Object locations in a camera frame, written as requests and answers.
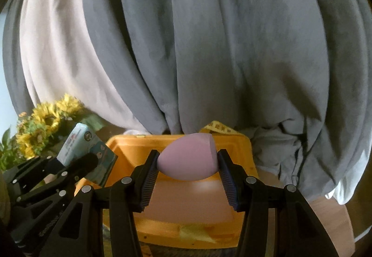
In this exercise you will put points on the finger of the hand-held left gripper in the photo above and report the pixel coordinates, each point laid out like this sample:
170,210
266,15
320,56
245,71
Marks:
35,166
84,164

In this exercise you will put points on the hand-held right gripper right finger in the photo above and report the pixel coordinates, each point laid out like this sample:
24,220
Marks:
229,184

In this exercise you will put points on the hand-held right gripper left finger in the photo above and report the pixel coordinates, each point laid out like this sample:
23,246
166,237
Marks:
148,184

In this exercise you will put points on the printed tissue packet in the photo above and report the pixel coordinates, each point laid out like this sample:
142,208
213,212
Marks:
84,137

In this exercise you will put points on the yellow plastic storage bin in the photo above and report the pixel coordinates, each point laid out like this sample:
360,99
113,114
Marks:
186,201

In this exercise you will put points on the pink makeup sponge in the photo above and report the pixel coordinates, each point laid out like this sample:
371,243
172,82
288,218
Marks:
186,158

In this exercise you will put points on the artificial sunflower bouquet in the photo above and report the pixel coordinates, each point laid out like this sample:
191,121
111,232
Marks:
46,117

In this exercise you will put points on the yellow measuring tape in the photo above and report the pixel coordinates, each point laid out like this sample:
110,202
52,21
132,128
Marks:
218,126

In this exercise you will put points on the pale yellow sticky label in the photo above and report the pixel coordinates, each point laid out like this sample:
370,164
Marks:
197,233

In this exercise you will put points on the white curtain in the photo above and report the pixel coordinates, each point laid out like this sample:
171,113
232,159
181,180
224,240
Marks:
58,56

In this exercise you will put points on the grey curtain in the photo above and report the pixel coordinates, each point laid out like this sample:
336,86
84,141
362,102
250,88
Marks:
218,41

